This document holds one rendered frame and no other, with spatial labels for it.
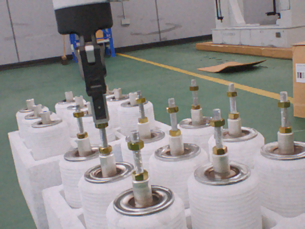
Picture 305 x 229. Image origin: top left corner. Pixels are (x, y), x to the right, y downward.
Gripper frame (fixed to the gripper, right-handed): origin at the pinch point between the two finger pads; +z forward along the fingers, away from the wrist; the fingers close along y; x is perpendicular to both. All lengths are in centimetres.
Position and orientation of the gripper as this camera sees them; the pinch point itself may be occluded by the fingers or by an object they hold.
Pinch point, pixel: (99, 108)
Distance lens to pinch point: 55.5
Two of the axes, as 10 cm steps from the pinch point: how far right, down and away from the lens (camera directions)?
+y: 1.7, 2.1, -9.6
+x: 9.8, -1.7, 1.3
